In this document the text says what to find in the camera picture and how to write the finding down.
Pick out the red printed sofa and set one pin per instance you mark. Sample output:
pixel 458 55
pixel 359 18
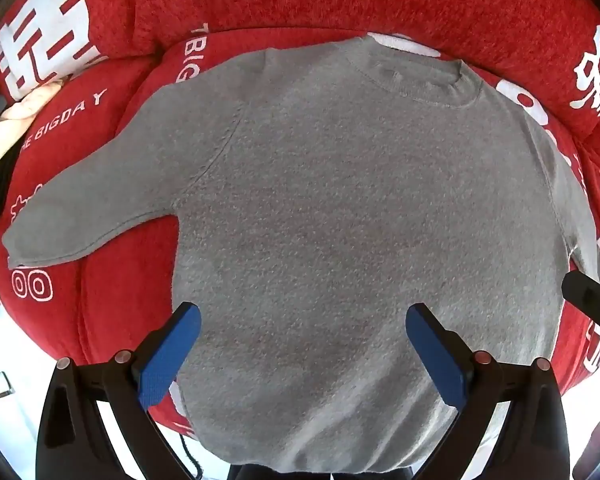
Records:
pixel 290 0

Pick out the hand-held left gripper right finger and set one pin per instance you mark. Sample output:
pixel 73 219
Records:
pixel 432 350

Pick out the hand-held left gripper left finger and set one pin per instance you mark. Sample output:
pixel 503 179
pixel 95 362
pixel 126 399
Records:
pixel 172 350

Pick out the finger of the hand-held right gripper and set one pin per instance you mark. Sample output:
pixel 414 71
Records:
pixel 592 300

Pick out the grey knit sweater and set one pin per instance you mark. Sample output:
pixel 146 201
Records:
pixel 340 220

